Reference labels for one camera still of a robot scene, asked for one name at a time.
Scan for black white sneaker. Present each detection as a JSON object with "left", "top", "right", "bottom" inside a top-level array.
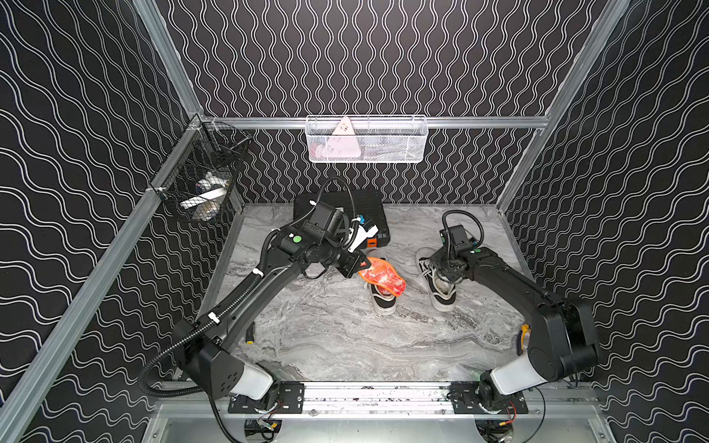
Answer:
[
  {"left": 415, "top": 247, "right": 457, "bottom": 313},
  {"left": 367, "top": 284, "right": 397, "bottom": 316}
]

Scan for white insole orange edge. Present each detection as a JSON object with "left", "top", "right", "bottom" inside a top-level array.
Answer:
[{"left": 358, "top": 257, "right": 406, "bottom": 297}]

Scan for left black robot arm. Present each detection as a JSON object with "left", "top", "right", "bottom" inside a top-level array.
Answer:
[{"left": 138, "top": 199, "right": 371, "bottom": 401}]

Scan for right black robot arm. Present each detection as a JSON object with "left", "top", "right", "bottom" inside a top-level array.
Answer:
[{"left": 430, "top": 210, "right": 601, "bottom": 412}]

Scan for black plastic tool case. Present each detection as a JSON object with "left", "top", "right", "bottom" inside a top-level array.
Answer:
[{"left": 293, "top": 188, "right": 391, "bottom": 248}]

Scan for pink triangular card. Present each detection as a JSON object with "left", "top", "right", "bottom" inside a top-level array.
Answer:
[{"left": 323, "top": 116, "right": 362, "bottom": 160}]

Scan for yellow black screwdriver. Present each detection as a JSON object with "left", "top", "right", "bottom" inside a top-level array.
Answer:
[{"left": 245, "top": 324, "right": 255, "bottom": 344}]

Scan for white items in black basket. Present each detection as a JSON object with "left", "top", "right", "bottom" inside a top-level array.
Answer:
[{"left": 179, "top": 172, "right": 232, "bottom": 222}]

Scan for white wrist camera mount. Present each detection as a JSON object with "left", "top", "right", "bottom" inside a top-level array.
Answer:
[{"left": 346, "top": 216, "right": 379, "bottom": 253}]

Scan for yellow handled pliers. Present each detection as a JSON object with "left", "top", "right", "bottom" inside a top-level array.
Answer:
[{"left": 516, "top": 324, "right": 531, "bottom": 356}]

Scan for white wire basket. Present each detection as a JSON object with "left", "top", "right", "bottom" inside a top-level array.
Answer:
[{"left": 305, "top": 114, "right": 429, "bottom": 164}]

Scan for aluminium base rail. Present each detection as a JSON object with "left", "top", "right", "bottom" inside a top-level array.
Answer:
[{"left": 154, "top": 379, "right": 602, "bottom": 420}]

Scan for black wire basket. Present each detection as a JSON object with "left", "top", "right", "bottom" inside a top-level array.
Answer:
[{"left": 157, "top": 121, "right": 254, "bottom": 225}]

